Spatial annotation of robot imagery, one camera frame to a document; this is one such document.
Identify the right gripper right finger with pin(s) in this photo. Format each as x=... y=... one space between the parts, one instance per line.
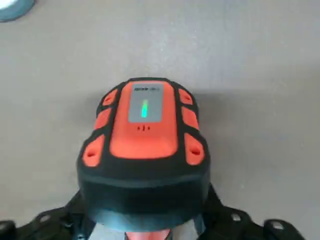
x=250 y=227

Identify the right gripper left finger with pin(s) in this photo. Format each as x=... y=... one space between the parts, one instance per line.
x=50 y=225

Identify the orange black barcode scanner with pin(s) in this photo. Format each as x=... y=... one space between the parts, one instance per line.
x=142 y=150

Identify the white flat digital scale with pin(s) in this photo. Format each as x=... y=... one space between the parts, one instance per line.
x=10 y=6

